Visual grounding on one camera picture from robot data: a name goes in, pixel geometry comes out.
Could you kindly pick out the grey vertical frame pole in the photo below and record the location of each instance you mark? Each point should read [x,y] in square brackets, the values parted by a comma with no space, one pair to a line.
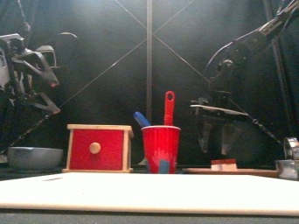
[148,58]

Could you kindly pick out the silver metal lid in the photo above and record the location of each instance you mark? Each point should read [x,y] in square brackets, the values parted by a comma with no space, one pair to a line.
[291,148]

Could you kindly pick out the red plastic cup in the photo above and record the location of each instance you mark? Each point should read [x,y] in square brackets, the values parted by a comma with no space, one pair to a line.
[160,145]

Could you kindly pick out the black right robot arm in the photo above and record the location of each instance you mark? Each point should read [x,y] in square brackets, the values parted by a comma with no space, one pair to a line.
[248,43]

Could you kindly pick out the grey bowl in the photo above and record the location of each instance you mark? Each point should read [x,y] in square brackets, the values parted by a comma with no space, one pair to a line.
[33,157]

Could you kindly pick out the red wooden drawer box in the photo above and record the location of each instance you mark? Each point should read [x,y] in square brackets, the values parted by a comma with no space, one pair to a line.
[97,148]

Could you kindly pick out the wooden board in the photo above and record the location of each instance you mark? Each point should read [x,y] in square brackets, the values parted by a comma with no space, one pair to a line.
[234,172]

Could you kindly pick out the white plastic cutting board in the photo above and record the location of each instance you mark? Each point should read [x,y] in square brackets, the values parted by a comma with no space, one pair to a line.
[147,192]

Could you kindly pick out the blue utensil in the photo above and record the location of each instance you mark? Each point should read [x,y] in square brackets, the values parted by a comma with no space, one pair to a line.
[140,119]

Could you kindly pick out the red and white toy block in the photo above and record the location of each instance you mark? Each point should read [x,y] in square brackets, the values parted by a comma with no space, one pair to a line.
[224,165]

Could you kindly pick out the silver metal pot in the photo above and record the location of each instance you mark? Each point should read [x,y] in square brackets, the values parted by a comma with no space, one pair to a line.
[287,169]

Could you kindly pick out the blue toy piece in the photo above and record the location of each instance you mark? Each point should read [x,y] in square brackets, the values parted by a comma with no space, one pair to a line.
[164,166]

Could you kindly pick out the red spatula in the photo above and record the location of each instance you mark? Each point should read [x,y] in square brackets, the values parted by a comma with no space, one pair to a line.
[168,108]

